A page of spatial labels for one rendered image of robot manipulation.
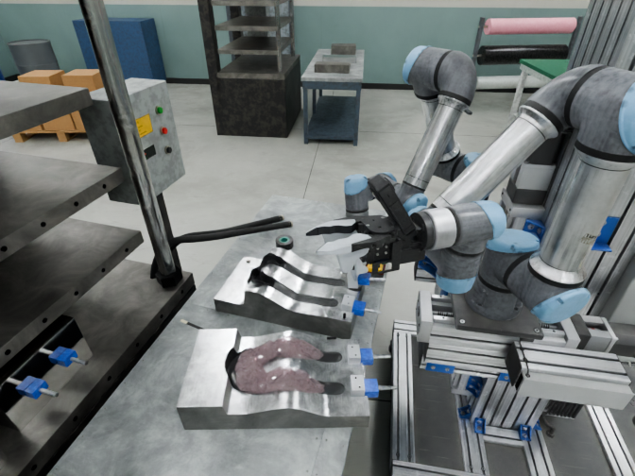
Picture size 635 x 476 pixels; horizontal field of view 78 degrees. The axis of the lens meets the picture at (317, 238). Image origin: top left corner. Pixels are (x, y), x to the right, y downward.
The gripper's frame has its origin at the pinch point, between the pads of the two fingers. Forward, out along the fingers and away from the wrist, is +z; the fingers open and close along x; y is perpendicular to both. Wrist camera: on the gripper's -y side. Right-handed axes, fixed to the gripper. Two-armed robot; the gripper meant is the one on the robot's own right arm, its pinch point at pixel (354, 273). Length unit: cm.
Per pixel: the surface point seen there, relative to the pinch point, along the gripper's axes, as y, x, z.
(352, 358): 5.0, -30.3, 11.0
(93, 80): -386, 299, -71
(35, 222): -73, -49, -39
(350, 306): 0.9, -13.7, 4.5
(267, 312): -27.5, -17.4, 7.3
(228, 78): -224, 341, -58
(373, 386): 12.1, -37.0, 14.0
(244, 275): -42.8, -2.9, 2.3
